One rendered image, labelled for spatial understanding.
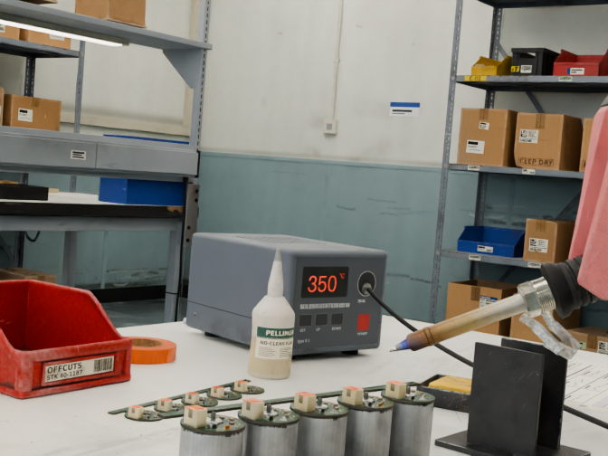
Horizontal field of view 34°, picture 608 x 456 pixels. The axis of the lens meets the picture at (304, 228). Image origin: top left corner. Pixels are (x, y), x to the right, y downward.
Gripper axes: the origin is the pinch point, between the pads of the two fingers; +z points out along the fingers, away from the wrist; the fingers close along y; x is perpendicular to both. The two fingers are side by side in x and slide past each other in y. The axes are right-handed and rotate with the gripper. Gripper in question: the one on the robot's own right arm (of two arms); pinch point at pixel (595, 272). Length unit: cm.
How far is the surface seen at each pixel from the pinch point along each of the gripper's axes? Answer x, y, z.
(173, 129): -126, -601, 42
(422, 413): -2.3, -1.6, 9.4
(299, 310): -8.2, -39.6, 14.1
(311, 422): -6.6, 2.5, 11.7
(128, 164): -77, -291, 41
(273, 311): -10.0, -32.3, 14.3
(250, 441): -8.3, 4.4, 13.3
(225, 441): -9.2, 6.3, 13.3
